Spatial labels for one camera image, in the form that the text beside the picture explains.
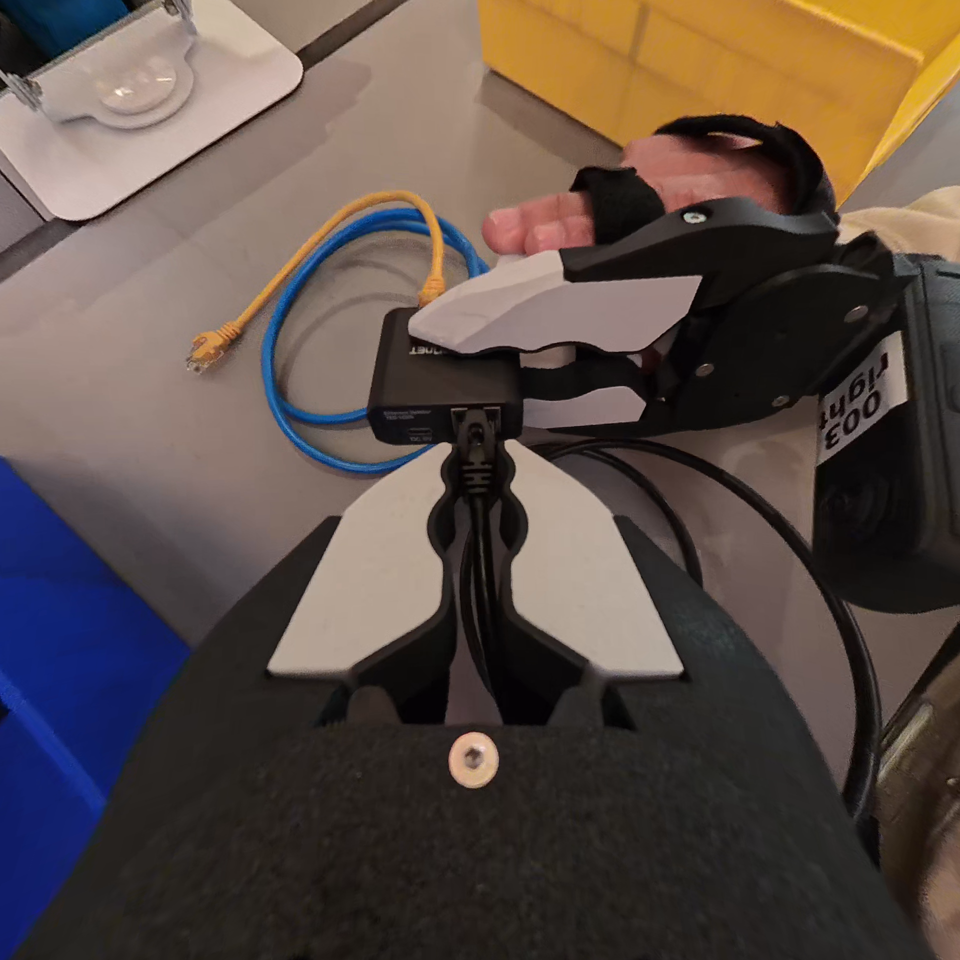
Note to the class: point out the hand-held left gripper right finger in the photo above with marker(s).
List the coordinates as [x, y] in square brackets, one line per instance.
[600, 600]

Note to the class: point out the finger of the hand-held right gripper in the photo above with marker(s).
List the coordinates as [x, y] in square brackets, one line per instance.
[600, 408]
[555, 308]

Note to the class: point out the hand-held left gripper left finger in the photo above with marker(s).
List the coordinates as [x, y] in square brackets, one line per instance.
[360, 600]

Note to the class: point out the black ethernet port adapter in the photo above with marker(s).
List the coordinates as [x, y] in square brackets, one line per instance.
[428, 393]

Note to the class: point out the yellow plastic bin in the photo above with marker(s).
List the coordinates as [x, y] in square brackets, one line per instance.
[720, 60]

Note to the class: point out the blue plastic bin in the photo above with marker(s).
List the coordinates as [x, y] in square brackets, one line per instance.
[75, 675]

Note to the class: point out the person's right forearm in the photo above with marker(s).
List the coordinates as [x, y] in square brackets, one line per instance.
[915, 225]

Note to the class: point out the person's right hand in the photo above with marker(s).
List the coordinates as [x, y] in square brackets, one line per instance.
[525, 228]

